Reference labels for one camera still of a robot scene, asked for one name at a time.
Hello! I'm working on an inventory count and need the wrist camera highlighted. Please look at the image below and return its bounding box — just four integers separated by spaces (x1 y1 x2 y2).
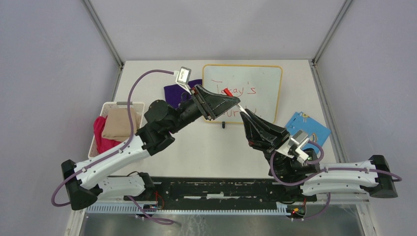
276 130 309 164
174 67 192 94

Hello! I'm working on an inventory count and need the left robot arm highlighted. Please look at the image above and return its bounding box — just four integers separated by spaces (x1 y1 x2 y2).
61 85 240 210

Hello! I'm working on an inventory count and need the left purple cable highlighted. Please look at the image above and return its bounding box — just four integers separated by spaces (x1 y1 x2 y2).
51 69 177 225

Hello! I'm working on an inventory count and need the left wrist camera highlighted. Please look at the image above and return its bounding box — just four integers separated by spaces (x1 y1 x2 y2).
174 67 192 94

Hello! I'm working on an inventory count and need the purple cloth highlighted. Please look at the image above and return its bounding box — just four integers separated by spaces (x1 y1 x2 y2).
163 85 191 109

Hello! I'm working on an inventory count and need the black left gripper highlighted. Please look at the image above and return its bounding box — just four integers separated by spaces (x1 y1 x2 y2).
168 84 241 134

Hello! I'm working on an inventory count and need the yellow framed whiteboard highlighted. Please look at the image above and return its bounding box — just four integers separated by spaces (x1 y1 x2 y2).
202 64 283 123

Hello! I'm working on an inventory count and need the red capped whiteboard marker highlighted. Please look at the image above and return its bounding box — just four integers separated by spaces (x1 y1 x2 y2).
223 88 247 114

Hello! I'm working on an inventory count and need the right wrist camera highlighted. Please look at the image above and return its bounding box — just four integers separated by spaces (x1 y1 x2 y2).
276 130 309 164

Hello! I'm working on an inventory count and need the blue patterned cloth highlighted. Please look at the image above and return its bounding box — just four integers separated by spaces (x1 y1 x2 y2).
285 112 331 147

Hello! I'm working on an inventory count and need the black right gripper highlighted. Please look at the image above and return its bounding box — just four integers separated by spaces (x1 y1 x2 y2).
240 109 293 178

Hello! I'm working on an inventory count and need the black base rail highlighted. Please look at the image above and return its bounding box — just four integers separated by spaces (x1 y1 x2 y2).
134 177 317 210

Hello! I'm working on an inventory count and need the beige cloth in basket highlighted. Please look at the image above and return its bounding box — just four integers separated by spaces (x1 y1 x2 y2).
102 108 131 142

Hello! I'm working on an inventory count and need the pink cloth in basket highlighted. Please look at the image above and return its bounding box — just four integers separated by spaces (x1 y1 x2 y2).
93 116 120 154

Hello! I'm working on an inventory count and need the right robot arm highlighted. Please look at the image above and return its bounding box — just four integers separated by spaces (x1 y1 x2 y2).
240 108 403 201

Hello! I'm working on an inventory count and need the white cable comb strip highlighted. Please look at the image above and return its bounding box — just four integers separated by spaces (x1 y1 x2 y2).
86 203 290 216

